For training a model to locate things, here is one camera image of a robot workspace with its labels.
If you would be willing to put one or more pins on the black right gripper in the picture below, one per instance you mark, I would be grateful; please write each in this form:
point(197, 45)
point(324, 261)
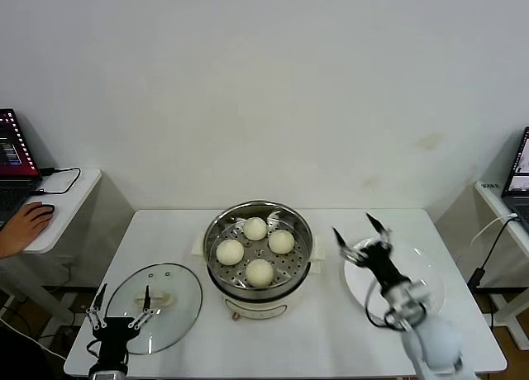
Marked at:
point(384, 268)

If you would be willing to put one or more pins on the stainless steel steamer basket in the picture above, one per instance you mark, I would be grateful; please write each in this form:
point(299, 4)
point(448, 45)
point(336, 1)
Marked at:
point(297, 239)

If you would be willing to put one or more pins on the person's bare hand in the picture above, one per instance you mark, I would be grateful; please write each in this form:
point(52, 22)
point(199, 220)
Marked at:
point(22, 229)

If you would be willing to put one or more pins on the laptop with pink screen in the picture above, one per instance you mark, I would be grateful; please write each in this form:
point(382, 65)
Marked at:
point(518, 177)

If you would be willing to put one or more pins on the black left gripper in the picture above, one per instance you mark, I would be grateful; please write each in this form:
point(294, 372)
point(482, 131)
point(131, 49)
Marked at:
point(113, 338)

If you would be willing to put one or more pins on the white rounded side table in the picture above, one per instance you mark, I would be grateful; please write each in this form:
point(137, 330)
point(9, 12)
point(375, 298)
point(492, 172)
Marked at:
point(78, 198)

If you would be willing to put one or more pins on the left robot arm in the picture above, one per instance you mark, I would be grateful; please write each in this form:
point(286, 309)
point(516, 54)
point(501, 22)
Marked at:
point(108, 373)

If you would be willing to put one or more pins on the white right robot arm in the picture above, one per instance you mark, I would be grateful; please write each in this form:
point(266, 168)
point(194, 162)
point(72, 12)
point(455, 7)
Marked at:
point(438, 343)

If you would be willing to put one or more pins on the white steamed baozi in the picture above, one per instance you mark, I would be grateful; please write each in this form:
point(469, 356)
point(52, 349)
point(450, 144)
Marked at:
point(255, 228)
point(259, 272)
point(230, 252)
point(281, 242)

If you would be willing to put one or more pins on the cream electric cooker base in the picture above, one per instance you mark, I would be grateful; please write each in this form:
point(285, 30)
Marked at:
point(260, 303)

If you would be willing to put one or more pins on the laptop with red screen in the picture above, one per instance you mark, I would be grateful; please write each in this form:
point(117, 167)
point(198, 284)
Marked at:
point(12, 157)

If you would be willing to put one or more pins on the black computer mouse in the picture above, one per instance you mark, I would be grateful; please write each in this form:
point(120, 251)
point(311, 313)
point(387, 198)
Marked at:
point(49, 209)

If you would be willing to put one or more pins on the white round plate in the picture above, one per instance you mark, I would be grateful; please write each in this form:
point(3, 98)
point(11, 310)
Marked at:
point(430, 278)

